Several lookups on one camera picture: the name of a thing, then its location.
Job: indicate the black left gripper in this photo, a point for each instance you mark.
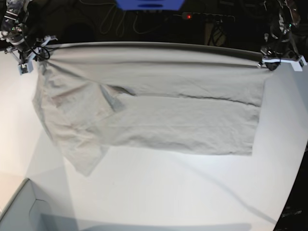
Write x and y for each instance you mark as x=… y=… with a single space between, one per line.
x=280 y=50

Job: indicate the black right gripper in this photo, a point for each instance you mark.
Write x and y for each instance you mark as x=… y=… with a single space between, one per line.
x=22 y=45

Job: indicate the beige grey t-shirt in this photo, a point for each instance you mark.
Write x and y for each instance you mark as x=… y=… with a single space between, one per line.
x=92 y=98

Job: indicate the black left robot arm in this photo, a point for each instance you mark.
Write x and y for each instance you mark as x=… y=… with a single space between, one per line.
x=283 y=17

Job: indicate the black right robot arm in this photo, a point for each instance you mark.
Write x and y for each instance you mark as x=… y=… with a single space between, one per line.
x=19 y=25

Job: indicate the black power strip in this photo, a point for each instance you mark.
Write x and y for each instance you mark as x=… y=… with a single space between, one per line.
x=208 y=17

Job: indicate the blue plastic panel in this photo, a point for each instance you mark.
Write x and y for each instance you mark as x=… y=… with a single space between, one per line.
x=140 y=5

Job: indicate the white cardboard box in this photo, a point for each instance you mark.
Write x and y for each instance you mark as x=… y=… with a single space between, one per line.
x=32 y=209

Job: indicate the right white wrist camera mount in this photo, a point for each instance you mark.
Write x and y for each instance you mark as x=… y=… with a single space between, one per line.
x=42 y=52

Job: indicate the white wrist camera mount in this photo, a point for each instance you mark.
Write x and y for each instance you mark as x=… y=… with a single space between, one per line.
x=42 y=52
x=297 y=64

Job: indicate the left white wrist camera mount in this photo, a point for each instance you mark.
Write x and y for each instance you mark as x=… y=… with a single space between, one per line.
x=297 y=64

